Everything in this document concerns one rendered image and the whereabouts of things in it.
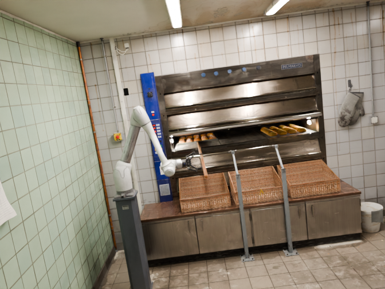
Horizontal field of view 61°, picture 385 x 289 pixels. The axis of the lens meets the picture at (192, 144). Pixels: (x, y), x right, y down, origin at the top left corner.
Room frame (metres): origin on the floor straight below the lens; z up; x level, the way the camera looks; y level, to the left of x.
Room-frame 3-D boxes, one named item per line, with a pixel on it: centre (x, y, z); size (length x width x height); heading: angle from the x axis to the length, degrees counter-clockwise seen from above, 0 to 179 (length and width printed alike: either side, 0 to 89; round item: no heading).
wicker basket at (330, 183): (3.64, -1.26, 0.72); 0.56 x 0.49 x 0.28; 90
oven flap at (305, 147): (3.91, -0.64, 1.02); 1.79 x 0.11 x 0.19; 89
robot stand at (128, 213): (2.99, 0.69, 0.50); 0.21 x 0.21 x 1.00; 0
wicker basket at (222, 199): (3.65, -0.05, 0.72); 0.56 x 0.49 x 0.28; 90
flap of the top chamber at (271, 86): (3.91, -0.64, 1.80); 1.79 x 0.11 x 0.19; 89
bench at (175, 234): (3.63, -0.52, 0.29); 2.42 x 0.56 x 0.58; 89
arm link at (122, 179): (3.00, 0.70, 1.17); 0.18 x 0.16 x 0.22; 15
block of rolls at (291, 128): (4.34, -1.22, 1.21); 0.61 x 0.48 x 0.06; 179
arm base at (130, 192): (2.97, 0.69, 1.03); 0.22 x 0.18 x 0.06; 0
